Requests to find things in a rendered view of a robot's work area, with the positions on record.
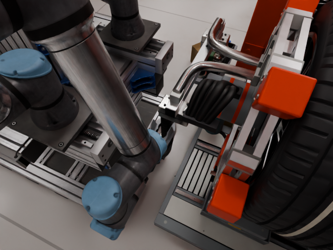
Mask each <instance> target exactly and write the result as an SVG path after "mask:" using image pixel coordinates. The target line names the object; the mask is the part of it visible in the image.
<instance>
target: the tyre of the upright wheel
mask: <svg viewBox="0 0 333 250"><path fill-rule="evenodd" d="M313 18H314V19H313V21H312V23H311V25H310V30H309V32H311V31H315V32H317V35H318V41H317V47H316V52H315V56H314V60H313V63H312V66H311V70H310V73H309V77H312V78H315V79H317V83H316V85H315V87H314V90H313V92H312V94H311V97H310V99H309V101H308V104H307V106H306V108H305V111H304V113H303V115H302V117H301V118H297V119H291V120H290V122H289V125H288V127H287V129H286V131H285V133H284V135H283V137H282V139H281V141H280V143H279V145H278V147H277V148H276V150H275V152H274V154H273V156H272V157H271V159H270V161H269V163H268V164H267V166H266V167H265V169H264V170H263V172H262V173H261V175H260V176H259V178H258V179H257V180H256V181H255V183H254V184H253V185H252V186H251V187H250V188H249V191H248V194H247V198H246V202H245V205H244V209H243V212H242V216H241V217H242V218H244V219H246V220H249V221H251V222H253V223H256V224H257V225H259V226H261V227H264V228H266V229H268V230H270V231H272V232H274V233H277V234H281V235H284V234H290V233H293V232H296V231H297V230H300V229H301V228H303V227H305V226H306V225H307V224H309V223H310V222H312V221H313V220H314V219H315V218H317V217H318V216H319V215H320V214H321V213H322V212H323V211H324V210H325V209H326V208H327V207H328V206H329V205H330V204H331V203H332V202H333V0H332V1H329V2H327V3H326V4H324V5H323V6H322V7H320V8H319V9H318V10H317V11H316V12H315V13H314V15H313ZM283 237H285V236H283ZM285 238H287V239H289V240H292V241H294V242H296V243H298V244H300V245H302V246H304V247H307V248H309V249H311V250H333V210H332V211H331V212H330V213H329V214H328V215H327V216H326V217H325V218H324V219H323V220H321V221H320V222H319V223H318V224H316V225H315V226H313V227H312V228H310V229H309V230H307V231H305V232H303V233H301V234H298V235H295V236H290V237H285Z"/></svg>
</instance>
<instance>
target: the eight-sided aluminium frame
mask: <svg viewBox="0 0 333 250"><path fill-rule="evenodd" d="M312 16H313V13H312V12H308V11H304V10H299V9H295V8H291V7H288V8H287V9H285V11H284V13H283V15H282V17H281V20H280V21H279V23H278V25H277V26H276V27H275V28H274V30H273V32H272V34H271V36H270V39H269V41H268V45H267V47H266V49H265V52H264V55H265V54H266V52H267V50H268V48H269V45H270V43H271V41H272V39H273V37H274V35H277V37H276V40H275V42H274V45H273V48H272V52H271V55H270V57H269V58H268V60H267V63H266V66H265V68H264V71H263V73H262V76H261V78H260V81H261V79H263V77H264V76H265V74H266V73H267V72H268V71H269V70H270V69H271V67H273V66H275V67H279V68H282V69H285V70H289V71H292V72H295V73H299V74H300V73H301V71H302V68H303V66H304V63H305V62H304V61H303V59H304V54H305V49H306V44H307V40H308V35H309V30H310V25H311V23H312V21H313V19H314V18H313V17H312ZM286 40H290V41H293V40H294V45H293V49H292V53H291V55H290V57H288V56H284V55H282V53H283V49H284V47H285V43H286ZM252 104H253V102H252V103H251V105H250V108H249V110H248V112H247V115H246V117H245V119H244V122H243V124H242V126H239V125H236V124H233V126H232V128H231V129H232V130H231V133H230V136H229V138H228V141H227V144H226V146H225V149H224V152H223V154H222V156H221V158H220V161H219V163H218V166H217V173H216V177H215V179H214V182H213V184H212V186H213V188H212V189H214V184H216V182H217V179H218V178H219V176H220V175H221V173H224V174H226V175H229V176H231V177H234V178H236V179H238V180H241V181H243V182H245V181H246V180H247V179H248V178H249V176H252V175H253V174H254V172H255V171H256V169H257V167H258V165H259V164H260V162H261V160H262V155H263V152H264V150H265V148H266V146H267V144H268V142H269V139H270V137H271V135H272V133H273V131H274V129H275V126H276V124H277V122H278V120H279V117H276V116H273V115H270V114H268V115H267V117H266V119H265V121H264V124H263V126H262V128H261V130H260V133H259V135H258V137H257V139H256V142H255V144H254V146H250V145H248V144H245V142H246V140H247V138H248V135H249V133H250V131H251V128H252V126H253V124H254V121H255V119H256V117H257V115H258V112H259V110H256V109H253V108H252ZM236 131H239V134H238V136H237V138H236V140H235V141H234V143H233V145H232V142H233V139H234V136H235V133H236ZM231 145H232V147H231ZM230 147H231V149H230ZM236 169H237V170H238V172H237V173H236Z"/></svg>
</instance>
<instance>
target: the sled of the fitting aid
mask: <svg viewBox="0 0 333 250"><path fill-rule="evenodd" d="M212 184H213V182H212V183H211V186H210V189H209V191H208V194H207V197H206V199H205V202H204V205H203V207H202V210H201V213H200V214H201V215H203V216H205V217H207V218H209V219H211V220H213V221H215V222H217V223H219V224H222V225H224V226H226V227H228V228H230V229H232V230H234V231H236V232H238V233H240V234H242V235H244V236H246V237H248V238H250V239H252V240H255V241H257V242H259V243H261V244H263V245H266V244H269V242H270V237H271V231H270V230H269V233H268V238H267V239H266V240H263V239H260V238H258V237H256V236H254V235H252V234H250V233H248V232H246V231H244V230H242V229H240V228H238V227H236V226H234V225H232V224H230V223H228V222H225V221H223V220H221V219H219V218H217V217H215V216H213V215H211V214H209V213H208V212H207V207H208V201H209V200H210V198H211V196H212V193H213V189H212V188H213V186H212Z"/></svg>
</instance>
